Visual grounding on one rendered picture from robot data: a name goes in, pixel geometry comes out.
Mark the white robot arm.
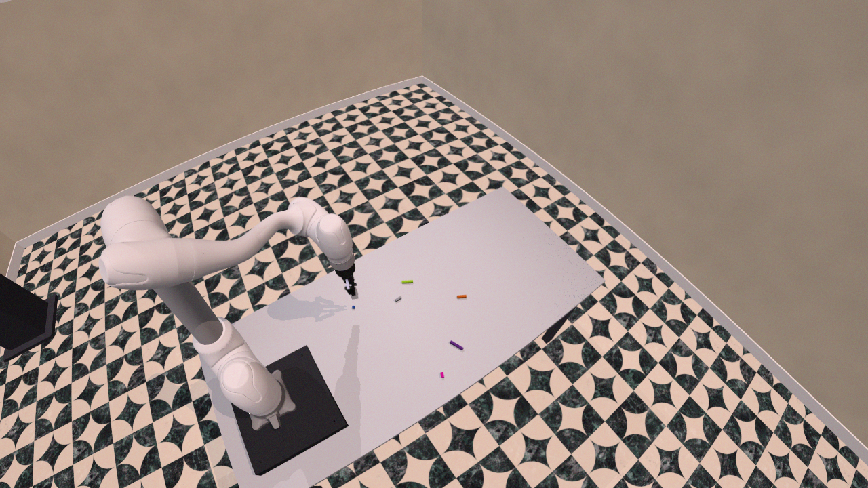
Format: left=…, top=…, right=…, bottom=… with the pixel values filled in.
left=98, top=195, right=355, bottom=430

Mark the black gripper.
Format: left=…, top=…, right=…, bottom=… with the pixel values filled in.
left=335, top=263, right=359, bottom=300

